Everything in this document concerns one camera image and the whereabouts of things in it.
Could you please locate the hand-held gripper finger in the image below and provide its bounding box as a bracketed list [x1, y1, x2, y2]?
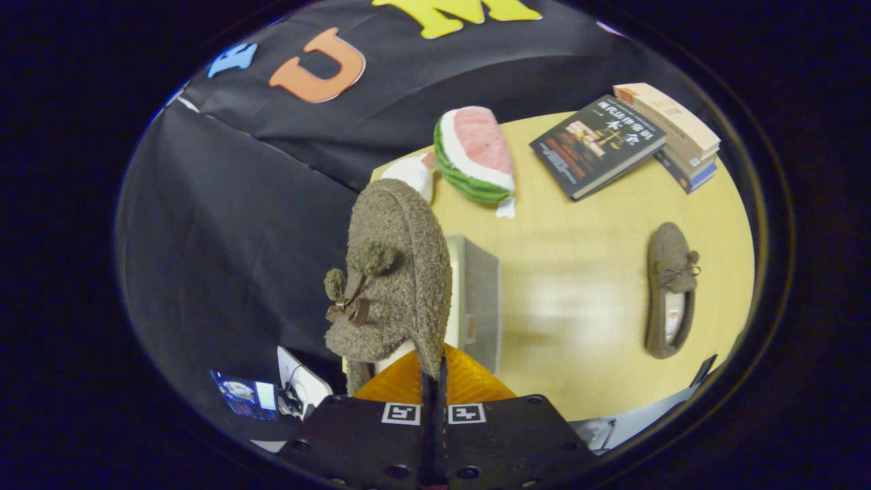
[279, 346, 436, 490]
[435, 344, 599, 490]

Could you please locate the beige fabric storage box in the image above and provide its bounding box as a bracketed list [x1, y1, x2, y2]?
[444, 233, 503, 376]

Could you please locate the brown fuzzy shoe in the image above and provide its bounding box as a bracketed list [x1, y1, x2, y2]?
[644, 222, 702, 360]
[323, 178, 454, 397]

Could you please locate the white plush toy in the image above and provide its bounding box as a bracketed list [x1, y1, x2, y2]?
[381, 151, 438, 205]

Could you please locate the watermelon slice plush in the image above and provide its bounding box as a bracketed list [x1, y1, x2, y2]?
[433, 106, 516, 218]

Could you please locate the black table clamp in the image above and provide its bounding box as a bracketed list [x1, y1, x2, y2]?
[689, 354, 719, 389]

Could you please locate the black paperback book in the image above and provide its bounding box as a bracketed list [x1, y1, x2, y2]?
[529, 95, 668, 201]

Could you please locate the blue cover book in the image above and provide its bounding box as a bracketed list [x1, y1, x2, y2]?
[655, 151, 717, 195]

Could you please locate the cream cover book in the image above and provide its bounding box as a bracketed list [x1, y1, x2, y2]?
[612, 82, 721, 161]

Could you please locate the white device with cable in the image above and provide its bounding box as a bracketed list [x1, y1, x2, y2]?
[277, 346, 334, 417]

